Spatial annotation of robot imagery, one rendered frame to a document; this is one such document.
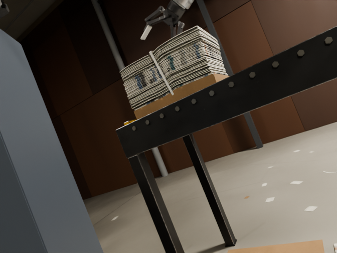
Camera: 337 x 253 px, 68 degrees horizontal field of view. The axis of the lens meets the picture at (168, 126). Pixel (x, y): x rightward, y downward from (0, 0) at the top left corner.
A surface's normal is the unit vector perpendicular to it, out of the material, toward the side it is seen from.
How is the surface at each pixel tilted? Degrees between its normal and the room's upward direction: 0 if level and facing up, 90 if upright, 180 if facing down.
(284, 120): 90
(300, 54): 90
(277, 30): 90
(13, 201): 90
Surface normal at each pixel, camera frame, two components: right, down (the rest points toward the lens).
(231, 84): -0.45, 0.16
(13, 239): 0.07, -0.05
